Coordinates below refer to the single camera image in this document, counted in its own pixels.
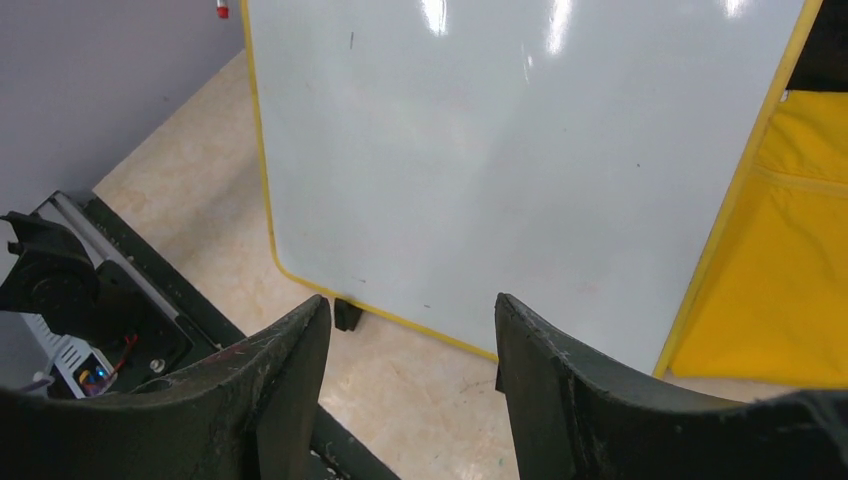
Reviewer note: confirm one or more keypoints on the yellow zippered fabric pouch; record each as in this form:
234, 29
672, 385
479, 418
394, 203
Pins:
773, 307

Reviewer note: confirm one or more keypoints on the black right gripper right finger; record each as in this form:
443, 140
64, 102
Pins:
576, 413

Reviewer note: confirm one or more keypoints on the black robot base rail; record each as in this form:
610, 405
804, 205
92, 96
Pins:
91, 277

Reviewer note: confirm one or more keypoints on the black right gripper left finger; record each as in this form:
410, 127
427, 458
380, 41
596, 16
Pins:
246, 412

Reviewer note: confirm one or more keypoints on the yellow framed whiteboard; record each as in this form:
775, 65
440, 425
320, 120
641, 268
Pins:
421, 157

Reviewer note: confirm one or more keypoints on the black floral pillow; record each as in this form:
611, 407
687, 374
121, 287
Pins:
822, 64

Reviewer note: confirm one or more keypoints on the red capped white marker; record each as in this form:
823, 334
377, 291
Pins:
222, 9

